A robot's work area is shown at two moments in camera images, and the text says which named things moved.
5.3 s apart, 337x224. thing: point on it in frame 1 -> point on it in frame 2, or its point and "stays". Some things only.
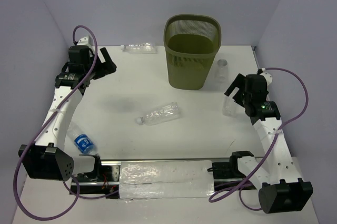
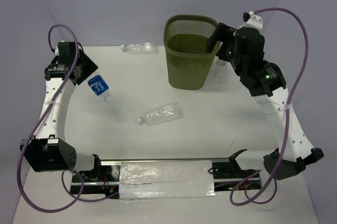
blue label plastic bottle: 83,143 -> 99,86
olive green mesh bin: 191,42 stays
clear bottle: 221,72 stays
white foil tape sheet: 167,179 stays
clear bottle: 139,48 stays
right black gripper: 239,82 -> 222,33
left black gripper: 106,68 -> 90,66
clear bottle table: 166,113 stays
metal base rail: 106,183 stays
